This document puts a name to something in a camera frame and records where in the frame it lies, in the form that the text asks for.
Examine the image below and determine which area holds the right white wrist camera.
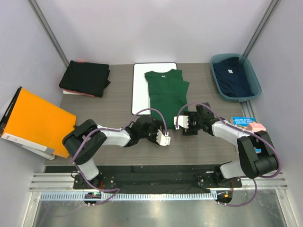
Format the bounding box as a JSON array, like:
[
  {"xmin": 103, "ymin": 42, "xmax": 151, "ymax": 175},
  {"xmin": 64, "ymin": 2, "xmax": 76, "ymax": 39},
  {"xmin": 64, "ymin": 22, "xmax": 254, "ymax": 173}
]
[{"xmin": 174, "ymin": 115, "xmax": 189, "ymax": 130}]

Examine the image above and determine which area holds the navy blue t shirt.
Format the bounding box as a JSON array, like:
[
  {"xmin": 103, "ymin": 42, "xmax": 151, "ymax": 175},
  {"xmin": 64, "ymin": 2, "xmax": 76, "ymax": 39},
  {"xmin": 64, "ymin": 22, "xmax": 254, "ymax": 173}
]
[{"xmin": 213, "ymin": 57, "xmax": 254, "ymax": 98}]

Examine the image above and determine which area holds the aluminium frame rail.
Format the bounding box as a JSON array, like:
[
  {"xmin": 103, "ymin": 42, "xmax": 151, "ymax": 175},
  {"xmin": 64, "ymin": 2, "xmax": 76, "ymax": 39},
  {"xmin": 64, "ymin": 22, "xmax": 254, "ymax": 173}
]
[{"xmin": 29, "ymin": 173, "xmax": 288, "ymax": 192}]

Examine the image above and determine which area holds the blue children's book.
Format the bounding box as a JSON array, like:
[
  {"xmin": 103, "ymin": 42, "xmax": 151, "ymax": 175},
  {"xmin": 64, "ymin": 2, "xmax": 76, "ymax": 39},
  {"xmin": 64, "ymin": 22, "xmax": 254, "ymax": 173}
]
[{"xmin": 230, "ymin": 116, "xmax": 263, "ymax": 153}]

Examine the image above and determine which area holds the orange binder folder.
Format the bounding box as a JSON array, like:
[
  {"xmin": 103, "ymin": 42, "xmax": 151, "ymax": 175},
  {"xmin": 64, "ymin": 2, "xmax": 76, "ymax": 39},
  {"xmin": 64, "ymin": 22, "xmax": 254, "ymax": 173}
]
[{"xmin": 0, "ymin": 87, "xmax": 77, "ymax": 160}]

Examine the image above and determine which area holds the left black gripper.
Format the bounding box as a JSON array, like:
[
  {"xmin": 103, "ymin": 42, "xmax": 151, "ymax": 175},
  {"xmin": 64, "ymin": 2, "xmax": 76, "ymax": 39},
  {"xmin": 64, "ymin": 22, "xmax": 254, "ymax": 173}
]
[{"xmin": 139, "ymin": 119, "xmax": 165, "ymax": 143}]

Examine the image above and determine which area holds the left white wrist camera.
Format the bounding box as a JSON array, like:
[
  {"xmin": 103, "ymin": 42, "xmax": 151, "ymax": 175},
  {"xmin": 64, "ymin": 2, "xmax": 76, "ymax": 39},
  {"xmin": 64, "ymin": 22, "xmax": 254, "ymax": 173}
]
[{"xmin": 156, "ymin": 130, "xmax": 171, "ymax": 146}]

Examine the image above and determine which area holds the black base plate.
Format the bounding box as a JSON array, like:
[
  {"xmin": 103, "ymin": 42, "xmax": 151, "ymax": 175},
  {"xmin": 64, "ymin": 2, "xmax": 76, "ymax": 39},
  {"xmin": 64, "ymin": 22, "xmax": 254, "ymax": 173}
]
[{"xmin": 45, "ymin": 165, "xmax": 245, "ymax": 194}]

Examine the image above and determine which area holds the pink cube toy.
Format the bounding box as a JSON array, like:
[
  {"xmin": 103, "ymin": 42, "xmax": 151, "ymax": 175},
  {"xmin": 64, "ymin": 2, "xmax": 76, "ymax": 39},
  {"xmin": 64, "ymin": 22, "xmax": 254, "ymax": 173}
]
[{"xmin": 247, "ymin": 122, "xmax": 266, "ymax": 132}]

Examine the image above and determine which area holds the white folding board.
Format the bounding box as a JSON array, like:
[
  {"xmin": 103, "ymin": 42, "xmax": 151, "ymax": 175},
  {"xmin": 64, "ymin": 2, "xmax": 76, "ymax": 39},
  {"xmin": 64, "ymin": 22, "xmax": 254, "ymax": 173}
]
[{"xmin": 131, "ymin": 62, "xmax": 177, "ymax": 115}]

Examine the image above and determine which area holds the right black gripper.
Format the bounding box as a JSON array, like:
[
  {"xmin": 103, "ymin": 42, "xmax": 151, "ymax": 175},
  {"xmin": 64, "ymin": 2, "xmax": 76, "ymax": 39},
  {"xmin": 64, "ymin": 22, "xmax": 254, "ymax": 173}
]
[{"xmin": 182, "ymin": 111, "xmax": 204, "ymax": 135}]

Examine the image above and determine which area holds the green t shirt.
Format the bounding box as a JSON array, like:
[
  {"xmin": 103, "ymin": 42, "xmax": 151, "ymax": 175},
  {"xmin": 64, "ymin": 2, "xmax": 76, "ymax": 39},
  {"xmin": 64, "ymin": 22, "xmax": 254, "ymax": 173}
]
[{"xmin": 144, "ymin": 69, "xmax": 189, "ymax": 128}]

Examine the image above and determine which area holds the black folded t shirt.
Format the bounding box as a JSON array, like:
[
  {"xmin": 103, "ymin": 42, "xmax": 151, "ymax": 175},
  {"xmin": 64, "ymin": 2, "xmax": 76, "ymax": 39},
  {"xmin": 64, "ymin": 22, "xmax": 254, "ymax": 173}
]
[{"xmin": 59, "ymin": 61, "xmax": 110, "ymax": 97}]

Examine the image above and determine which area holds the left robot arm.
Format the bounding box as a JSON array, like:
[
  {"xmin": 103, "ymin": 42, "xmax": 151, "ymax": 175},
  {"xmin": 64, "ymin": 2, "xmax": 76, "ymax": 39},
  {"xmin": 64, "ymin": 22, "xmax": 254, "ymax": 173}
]
[{"xmin": 62, "ymin": 116, "xmax": 165, "ymax": 189}]

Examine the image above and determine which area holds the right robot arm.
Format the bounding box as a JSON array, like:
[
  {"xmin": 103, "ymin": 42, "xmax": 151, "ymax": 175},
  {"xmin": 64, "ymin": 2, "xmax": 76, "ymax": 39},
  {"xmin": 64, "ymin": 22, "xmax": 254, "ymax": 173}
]
[{"xmin": 174, "ymin": 103, "xmax": 281, "ymax": 187}]

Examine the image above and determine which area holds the teal plastic basket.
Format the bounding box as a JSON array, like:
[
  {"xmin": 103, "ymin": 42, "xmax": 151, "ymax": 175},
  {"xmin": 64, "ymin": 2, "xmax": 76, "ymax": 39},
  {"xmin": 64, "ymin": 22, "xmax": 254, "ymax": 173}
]
[{"xmin": 210, "ymin": 53, "xmax": 262, "ymax": 102}]

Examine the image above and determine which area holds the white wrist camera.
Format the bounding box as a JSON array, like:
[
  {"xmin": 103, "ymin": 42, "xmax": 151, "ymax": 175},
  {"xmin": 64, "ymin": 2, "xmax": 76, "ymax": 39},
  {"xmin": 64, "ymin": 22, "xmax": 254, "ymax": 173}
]
[
  {"xmin": 174, "ymin": 115, "xmax": 189, "ymax": 130},
  {"xmin": 156, "ymin": 130, "xmax": 171, "ymax": 146}
]

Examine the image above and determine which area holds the white folded t shirt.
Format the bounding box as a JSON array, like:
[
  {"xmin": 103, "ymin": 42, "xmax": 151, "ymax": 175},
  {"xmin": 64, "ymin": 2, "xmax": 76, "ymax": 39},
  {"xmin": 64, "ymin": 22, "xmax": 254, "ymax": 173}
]
[{"xmin": 62, "ymin": 89, "xmax": 94, "ymax": 97}]

